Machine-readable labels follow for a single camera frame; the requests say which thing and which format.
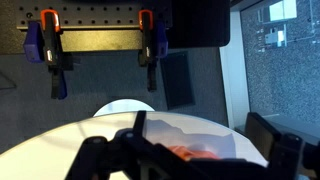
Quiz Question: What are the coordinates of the white window sill frame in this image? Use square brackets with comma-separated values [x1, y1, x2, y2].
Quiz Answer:
[218, 9, 252, 131]

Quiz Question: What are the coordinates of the white table pedestal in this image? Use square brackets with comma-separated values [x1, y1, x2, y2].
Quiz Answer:
[93, 98, 156, 118]

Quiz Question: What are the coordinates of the dark rectangular floor panel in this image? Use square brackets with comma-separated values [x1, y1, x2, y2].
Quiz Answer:
[160, 51, 197, 111]

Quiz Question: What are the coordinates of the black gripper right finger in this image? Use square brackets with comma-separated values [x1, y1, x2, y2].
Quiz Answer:
[244, 112, 320, 180]

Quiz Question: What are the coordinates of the white rooftop equipment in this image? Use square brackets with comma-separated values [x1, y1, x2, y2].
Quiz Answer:
[256, 0, 299, 53]

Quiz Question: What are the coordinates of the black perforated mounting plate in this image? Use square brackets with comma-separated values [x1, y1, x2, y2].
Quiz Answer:
[16, 0, 174, 53]

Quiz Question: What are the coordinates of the black rounded box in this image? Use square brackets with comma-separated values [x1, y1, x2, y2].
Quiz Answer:
[168, 0, 232, 49]

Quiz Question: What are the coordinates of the orange translucent plastic bag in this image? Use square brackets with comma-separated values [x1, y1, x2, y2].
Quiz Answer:
[144, 118, 238, 162]

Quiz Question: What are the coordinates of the blue orange bar clamp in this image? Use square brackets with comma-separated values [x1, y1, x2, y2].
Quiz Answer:
[137, 9, 169, 93]
[23, 9, 75, 100]

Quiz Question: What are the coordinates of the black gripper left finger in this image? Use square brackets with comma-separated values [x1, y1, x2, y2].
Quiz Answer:
[64, 110, 158, 180]

